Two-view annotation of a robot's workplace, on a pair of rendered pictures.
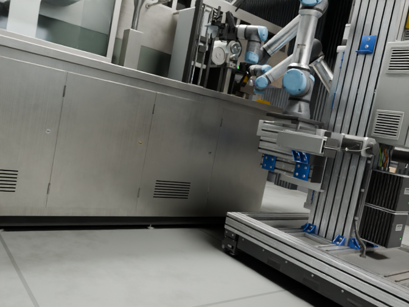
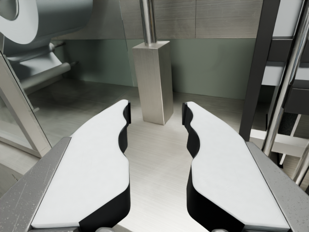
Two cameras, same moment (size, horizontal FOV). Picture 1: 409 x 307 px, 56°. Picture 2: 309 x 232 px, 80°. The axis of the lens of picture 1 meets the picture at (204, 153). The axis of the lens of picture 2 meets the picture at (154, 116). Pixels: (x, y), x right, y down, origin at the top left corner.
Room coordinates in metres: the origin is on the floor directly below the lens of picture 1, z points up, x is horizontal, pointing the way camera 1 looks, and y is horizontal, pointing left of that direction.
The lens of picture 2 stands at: (2.17, 0.02, 1.29)
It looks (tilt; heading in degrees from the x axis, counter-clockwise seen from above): 33 degrees down; 68
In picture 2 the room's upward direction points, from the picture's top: 7 degrees counter-clockwise
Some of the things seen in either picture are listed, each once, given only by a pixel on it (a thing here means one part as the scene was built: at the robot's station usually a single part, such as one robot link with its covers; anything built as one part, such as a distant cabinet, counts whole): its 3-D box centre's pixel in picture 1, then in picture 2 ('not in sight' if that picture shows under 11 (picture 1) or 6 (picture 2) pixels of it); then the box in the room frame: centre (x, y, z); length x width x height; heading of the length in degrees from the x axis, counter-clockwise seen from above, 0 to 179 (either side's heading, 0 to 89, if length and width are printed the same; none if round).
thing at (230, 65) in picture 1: (228, 75); not in sight; (2.71, -0.06, 1.05); 0.06 x 0.05 x 0.31; 37
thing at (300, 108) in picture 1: (297, 108); not in sight; (2.09, -0.45, 0.87); 0.15 x 0.15 x 0.10
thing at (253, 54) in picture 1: (253, 53); not in sight; (2.10, -0.16, 1.11); 0.11 x 0.08 x 0.11; 154
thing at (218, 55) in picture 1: (208, 55); not in sight; (2.79, 0.11, 1.17); 0.26 x 0.12 x 0.12; 37
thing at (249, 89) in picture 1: (231, 88); not in sight; (3.00, -0.11, 1.00); 0.40 x 0.16 x 0.06; 37
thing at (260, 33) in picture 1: (256, 33); not in sight; (2.08, -0.15, 1.21); 0.11 x 0.08 x 0.09; 64
